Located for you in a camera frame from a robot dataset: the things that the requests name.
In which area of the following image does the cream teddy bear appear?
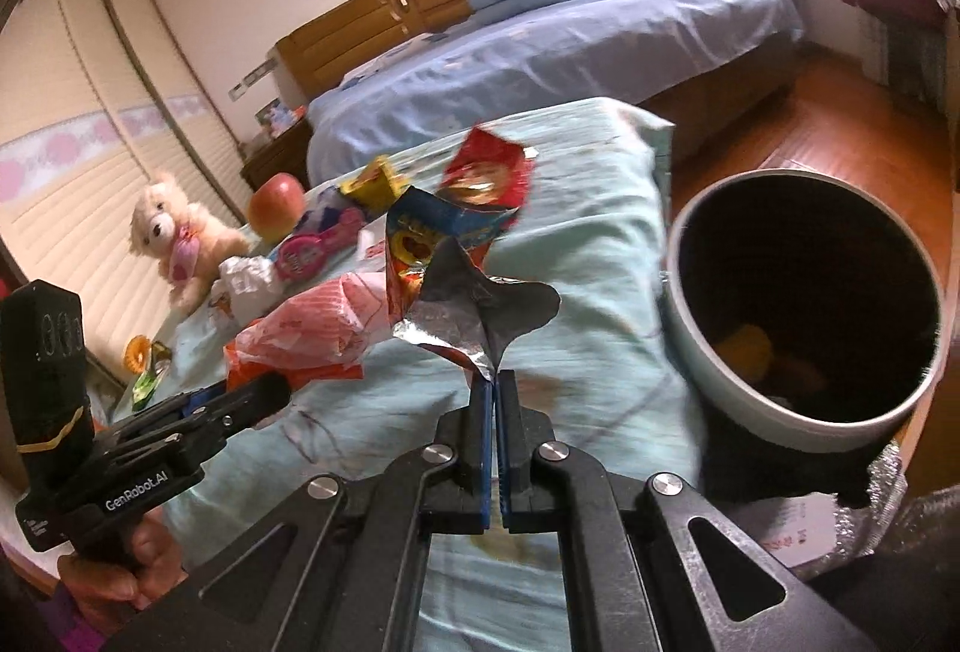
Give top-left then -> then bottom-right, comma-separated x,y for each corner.
129,172 -> 252,314

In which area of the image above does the wooden headboard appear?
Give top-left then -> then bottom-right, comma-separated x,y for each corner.
274,0 -> 500,102

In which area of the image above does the framed photo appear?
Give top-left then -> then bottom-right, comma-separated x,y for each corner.
255,99 -> 308,136

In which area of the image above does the green snack wrapper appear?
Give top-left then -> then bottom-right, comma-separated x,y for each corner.
131,341 -> 173,409

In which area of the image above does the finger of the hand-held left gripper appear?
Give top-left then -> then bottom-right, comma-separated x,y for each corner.
176,371 -> 292,454
146,383 -> 230,424

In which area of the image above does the white wrapper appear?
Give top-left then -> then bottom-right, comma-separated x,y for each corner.
217,254 -> 290,323

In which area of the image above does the yellow orange scrap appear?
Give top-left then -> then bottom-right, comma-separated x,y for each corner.
712,326 -> 777,383

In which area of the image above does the cream sliding wardrobe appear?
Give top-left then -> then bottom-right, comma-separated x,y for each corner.
0,0 -> 256,293

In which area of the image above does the bed with blue sheet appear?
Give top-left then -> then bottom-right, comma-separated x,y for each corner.
304,0 -> 809,192

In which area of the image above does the red snack wrapper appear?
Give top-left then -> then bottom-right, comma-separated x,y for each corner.
441,125 -> 539,209

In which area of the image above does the person's left hand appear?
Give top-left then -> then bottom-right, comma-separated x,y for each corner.
60,515 -> 190,627

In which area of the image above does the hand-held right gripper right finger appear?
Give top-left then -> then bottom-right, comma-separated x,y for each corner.
498,371 -> 886,652

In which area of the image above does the red apple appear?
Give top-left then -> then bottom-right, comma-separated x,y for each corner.
247,172 -> 307,242

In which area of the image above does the blue foil snack wrapper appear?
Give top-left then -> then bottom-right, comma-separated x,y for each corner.
384,187 -> 562,377

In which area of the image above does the teal printed blanket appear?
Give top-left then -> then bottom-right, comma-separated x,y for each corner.
112,95 -> 710,652

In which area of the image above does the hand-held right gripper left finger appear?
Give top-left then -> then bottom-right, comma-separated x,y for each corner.
97,373 -> 497,652

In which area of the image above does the pale round trash can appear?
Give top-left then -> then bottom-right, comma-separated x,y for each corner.
660,168 -> 944,454

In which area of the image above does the wooden nightstand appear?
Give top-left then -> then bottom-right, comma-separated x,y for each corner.
240,119 -> 314,192

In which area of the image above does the pink plastic bag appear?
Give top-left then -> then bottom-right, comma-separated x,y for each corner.
225,269 -> 395,390

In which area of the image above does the wall socket panel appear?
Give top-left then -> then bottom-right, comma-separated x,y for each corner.
229,63 -> 275,98

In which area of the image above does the yellow snack wrapper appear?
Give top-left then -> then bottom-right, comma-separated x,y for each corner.
337,155 -> 410,220

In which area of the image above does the pink toy package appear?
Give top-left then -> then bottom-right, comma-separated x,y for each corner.
274,206 -> 366,282

